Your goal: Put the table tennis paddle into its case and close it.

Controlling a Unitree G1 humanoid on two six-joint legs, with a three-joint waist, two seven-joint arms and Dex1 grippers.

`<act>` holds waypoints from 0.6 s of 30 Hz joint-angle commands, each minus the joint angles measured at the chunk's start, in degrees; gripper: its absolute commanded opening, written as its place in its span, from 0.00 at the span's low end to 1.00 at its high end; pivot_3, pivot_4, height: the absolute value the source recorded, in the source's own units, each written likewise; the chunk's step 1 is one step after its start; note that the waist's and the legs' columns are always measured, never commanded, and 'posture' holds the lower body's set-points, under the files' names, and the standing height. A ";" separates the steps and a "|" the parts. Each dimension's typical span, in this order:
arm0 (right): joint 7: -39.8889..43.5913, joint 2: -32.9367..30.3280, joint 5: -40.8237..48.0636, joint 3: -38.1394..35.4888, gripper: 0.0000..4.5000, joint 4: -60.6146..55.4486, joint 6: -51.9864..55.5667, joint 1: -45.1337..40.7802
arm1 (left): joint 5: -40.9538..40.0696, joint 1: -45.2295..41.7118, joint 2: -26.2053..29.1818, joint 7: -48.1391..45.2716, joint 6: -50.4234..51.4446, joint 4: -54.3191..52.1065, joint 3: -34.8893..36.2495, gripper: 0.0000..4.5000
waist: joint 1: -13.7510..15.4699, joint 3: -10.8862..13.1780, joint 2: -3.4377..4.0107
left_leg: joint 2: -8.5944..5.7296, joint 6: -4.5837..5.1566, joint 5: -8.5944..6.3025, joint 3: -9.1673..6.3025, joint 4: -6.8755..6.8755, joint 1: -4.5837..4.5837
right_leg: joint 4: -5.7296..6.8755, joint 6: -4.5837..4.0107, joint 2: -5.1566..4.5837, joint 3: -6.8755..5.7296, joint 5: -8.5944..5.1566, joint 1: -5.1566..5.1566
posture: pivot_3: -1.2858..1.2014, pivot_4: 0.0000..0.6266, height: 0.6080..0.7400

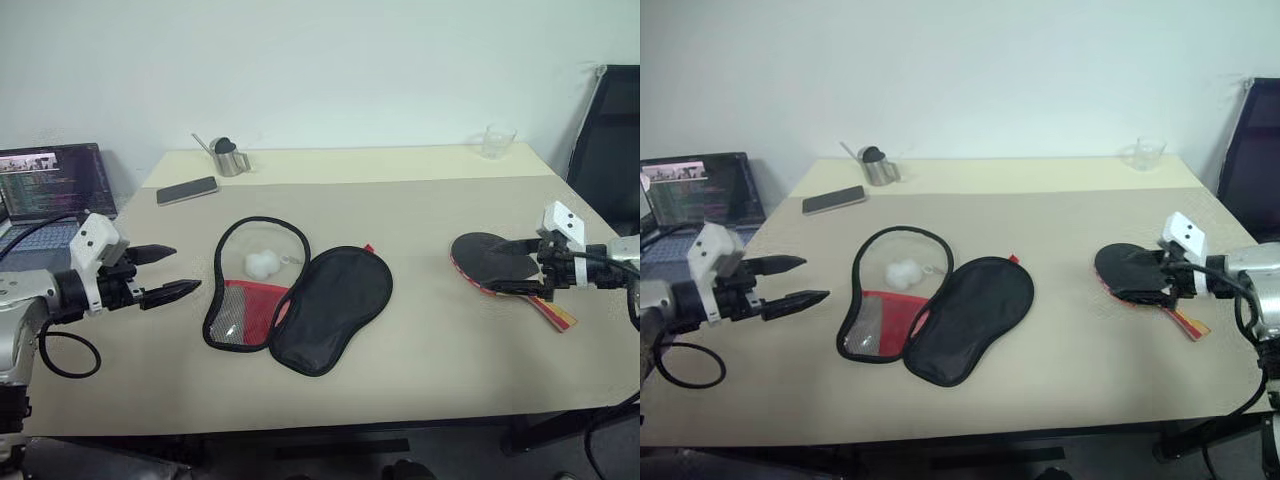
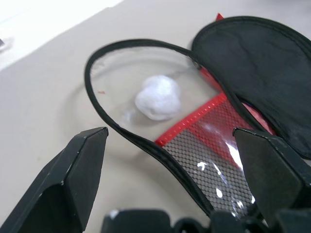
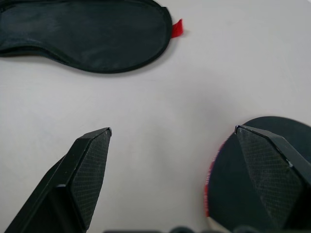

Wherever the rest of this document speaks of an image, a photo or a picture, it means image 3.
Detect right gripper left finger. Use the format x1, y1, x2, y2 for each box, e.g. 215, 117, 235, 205
0, 127, 113, 233

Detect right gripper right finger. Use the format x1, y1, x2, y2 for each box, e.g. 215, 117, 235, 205
235, 124, 311, 233

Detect black round paddle red edge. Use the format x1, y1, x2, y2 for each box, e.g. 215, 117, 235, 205
203, 116, 311, 233

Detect black and red paddle case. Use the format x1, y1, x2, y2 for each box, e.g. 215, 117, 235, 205
0, 0, 185, 74

